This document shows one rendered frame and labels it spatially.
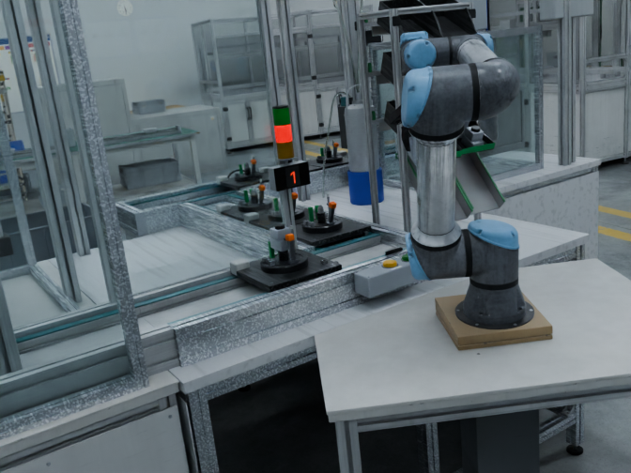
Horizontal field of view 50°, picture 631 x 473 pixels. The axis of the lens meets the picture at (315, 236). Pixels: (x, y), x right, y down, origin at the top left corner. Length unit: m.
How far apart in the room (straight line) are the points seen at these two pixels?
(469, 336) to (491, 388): 0.19
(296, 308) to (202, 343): 0.28
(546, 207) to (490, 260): 1.90
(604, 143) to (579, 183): 4.06
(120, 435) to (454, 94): 1.04
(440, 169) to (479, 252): 0.25
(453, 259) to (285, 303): 0.47
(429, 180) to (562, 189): 2.14
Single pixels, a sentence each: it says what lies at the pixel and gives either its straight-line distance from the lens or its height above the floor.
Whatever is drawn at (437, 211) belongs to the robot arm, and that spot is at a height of 1.20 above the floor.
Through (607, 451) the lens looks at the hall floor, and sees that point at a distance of 2.90.
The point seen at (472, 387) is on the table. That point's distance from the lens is 1.51.
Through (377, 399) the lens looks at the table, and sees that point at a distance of 1.47.
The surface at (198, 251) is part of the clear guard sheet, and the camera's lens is 2.02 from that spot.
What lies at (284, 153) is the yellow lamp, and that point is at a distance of 2.05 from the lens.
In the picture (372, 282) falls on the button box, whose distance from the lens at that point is 1.87.
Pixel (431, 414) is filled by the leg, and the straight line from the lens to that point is 1.52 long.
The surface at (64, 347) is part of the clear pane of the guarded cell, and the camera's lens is 1.59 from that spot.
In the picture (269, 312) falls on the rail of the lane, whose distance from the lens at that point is 1.79.
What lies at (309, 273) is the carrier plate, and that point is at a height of 0.97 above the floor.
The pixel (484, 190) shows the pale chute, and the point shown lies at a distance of 2.39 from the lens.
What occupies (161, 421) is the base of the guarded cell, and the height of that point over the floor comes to 0.77.
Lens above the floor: 1.59
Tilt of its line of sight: 16 degrees down
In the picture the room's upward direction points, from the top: 6 degrees counter-clockwise
